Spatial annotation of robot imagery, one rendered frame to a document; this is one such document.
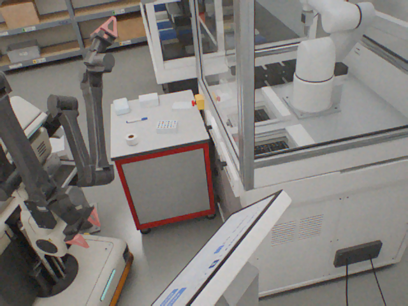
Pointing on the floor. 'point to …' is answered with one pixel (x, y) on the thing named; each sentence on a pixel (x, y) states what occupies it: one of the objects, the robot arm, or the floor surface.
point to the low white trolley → (163, 163)
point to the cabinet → (323, 232)
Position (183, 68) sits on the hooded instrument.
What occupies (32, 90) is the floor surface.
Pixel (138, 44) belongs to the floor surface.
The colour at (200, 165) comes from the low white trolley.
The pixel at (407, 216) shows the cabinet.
